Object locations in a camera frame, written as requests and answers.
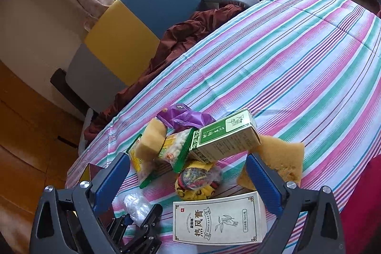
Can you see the striped bedsheet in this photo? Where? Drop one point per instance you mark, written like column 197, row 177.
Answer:
column 268, row 63

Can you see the green-edged peanut packet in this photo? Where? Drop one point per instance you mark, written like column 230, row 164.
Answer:
column 175, row 147

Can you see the purple box with gold lining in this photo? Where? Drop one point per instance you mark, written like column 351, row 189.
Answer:
column 90, row 172

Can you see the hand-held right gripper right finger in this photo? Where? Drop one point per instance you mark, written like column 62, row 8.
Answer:
column 262, row 182

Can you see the blue yellow grey headboard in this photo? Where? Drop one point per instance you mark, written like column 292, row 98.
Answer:
column 128, row 30

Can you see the yellow plush toy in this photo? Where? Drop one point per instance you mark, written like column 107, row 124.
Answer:
column 196, row 182

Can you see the yellow sponge block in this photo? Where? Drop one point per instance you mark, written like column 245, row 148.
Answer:
column 151, row 141
column 282, row 158

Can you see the maroon blanket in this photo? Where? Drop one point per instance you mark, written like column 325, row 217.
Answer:
column 178, row 39

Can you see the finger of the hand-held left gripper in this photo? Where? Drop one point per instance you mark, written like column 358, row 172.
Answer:
column 151, row 218
column 119, row 227

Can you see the green carton box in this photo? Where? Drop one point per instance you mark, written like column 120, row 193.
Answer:
column 226, row 138

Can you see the cream flat box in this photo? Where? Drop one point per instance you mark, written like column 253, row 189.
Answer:
column 220, row 218

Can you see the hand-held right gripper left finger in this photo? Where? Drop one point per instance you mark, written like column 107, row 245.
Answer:
column 110, row 182

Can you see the clear plastic wrap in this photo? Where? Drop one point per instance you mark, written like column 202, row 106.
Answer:
column 137, row 208

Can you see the purple snack packet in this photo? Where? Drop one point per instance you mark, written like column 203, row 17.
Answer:
column 184, row 118

